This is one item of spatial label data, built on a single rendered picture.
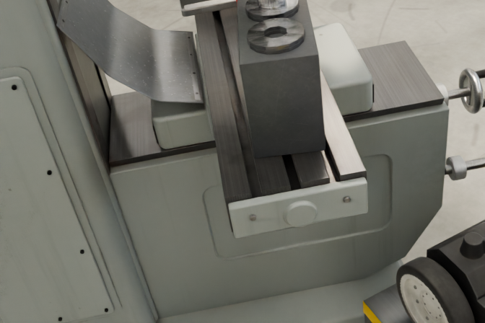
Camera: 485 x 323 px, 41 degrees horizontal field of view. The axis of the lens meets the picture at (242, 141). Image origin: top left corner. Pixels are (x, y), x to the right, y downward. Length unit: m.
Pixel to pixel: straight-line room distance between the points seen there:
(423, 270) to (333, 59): 0.51
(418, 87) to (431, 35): 1.72
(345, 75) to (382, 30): 1.88
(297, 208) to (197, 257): 0.70
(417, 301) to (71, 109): 0.83
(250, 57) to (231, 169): 0.20
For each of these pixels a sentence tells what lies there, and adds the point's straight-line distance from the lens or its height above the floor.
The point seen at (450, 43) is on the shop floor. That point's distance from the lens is 3.23.
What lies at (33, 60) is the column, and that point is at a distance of 1.29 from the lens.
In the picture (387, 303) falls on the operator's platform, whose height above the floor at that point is 0.40.
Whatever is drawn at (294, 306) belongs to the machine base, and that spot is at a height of 0.20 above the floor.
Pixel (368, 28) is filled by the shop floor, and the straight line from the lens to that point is 3.36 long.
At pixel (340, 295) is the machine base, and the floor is 0.20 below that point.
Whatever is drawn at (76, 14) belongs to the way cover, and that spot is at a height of 1.08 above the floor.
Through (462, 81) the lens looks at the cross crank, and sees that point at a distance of 1.77.
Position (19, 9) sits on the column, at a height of 1.18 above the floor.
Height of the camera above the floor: 1.66
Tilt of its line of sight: 38 degrees down
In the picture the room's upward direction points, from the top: 10 degrees counter-clockwise
